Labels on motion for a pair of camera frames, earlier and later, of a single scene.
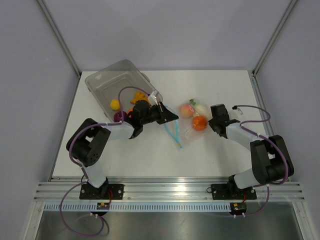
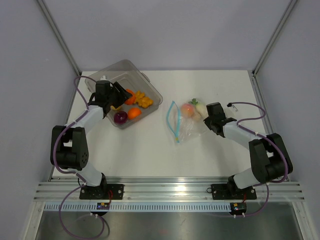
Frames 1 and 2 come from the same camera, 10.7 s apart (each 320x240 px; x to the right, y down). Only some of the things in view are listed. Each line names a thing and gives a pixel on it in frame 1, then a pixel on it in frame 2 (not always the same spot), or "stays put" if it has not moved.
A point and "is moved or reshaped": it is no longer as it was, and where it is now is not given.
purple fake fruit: (117, 116) stays put
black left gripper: (165, 115) → (122, 95)
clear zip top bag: (191, 124) is moved or reshaped
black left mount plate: (87, 192) stays put
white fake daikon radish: (201, 109) stays put
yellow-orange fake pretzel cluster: (139, 96) stays put
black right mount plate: (232, 192) stays put
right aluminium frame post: (289, 8) stays put
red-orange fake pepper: (199, 123) → (131, 100)
